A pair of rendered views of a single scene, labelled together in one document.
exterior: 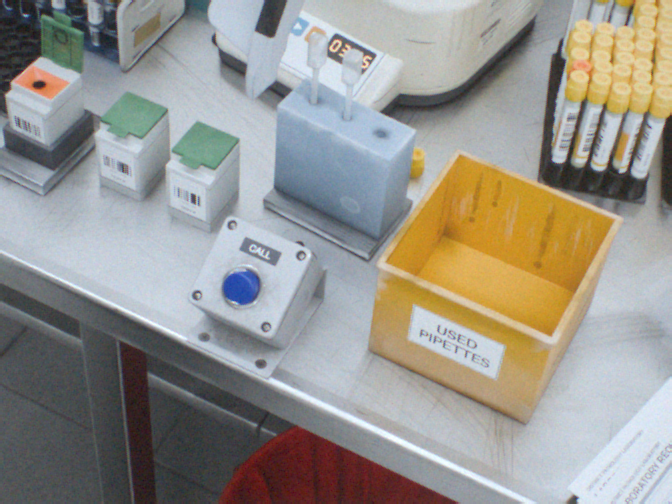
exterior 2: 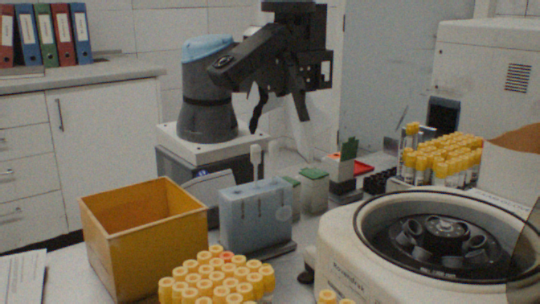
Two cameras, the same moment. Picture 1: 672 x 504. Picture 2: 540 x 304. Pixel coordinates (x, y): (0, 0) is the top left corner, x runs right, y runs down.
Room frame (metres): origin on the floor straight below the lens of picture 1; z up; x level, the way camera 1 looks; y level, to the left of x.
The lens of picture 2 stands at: (1.04, -0.49, 1.24)
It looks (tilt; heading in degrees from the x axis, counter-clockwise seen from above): 20 degrees down; 120
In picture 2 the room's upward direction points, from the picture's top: straight up
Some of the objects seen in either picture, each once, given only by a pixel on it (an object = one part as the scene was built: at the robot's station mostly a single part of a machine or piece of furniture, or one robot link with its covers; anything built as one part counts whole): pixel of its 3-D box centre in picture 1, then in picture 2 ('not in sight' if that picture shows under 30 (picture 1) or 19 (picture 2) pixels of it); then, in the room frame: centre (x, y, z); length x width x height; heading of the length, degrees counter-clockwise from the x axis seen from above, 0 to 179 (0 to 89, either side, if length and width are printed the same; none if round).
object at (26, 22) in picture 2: not in sight; (24, 35); (-1.20, 0.89, 1.03); 0.26 x 0.07 x 0.31; 157
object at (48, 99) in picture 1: (46, 110); (337, 171); (0.76, 0.25, 0.92); 0.05 x 0.04 x 0.06; 155
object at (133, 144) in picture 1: (133, 146); (312, 189); (0.74, 0.17, 0.91); 0.05 x 0.04 x 0.07; 157
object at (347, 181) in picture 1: (342, 164); (256, 218); (0.73, 0.01, 0.92); 0.10 x 0.07 x 0.10; 62
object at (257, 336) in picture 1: (270, 267); (215, 196); (0.62, 0.05, 0.92); 0.13 x 0.07 x 0.08; 157
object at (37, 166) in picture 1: (49, 135); (336, 185); (0.75, 0.25, 0.89); 0.09 x 0.05 x 0.04; 155
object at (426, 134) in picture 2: not in sight; (423, 137); (0.85, 0.54, 0.92); 0.21 x 0.07 x 0.05; 67
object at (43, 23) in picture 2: not in sight; (41, 34); (-1.17, 0.96, 1.03); 0.26 x 0.07 x 0.31; 157
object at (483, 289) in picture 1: (491, 285); (144, 235); (0.62, -0.11, 0.93); 0.13 x 0.13 x 0.10; 67
